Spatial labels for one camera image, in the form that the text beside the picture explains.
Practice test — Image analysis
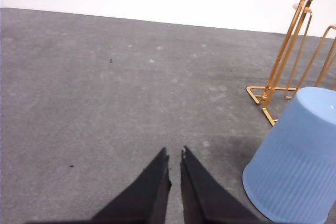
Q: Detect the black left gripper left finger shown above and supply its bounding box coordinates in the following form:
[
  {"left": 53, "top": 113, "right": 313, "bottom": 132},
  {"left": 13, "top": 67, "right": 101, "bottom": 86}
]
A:
[{"left": 87, "top": 148, "right": 172, "bottom": 224}]

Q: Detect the blue ribbed plastic cup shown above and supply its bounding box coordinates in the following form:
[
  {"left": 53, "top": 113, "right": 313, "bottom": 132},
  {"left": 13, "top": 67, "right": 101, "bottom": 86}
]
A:
[{"left": 243, "top": 87, "right": 336, "bottom": 223}]

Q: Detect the gold wire cup rack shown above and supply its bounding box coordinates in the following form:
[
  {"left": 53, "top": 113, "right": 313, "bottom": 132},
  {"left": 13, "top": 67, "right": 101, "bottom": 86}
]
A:
[{"left": 246, "top": 0, "right": 336, "bottom": 126}]

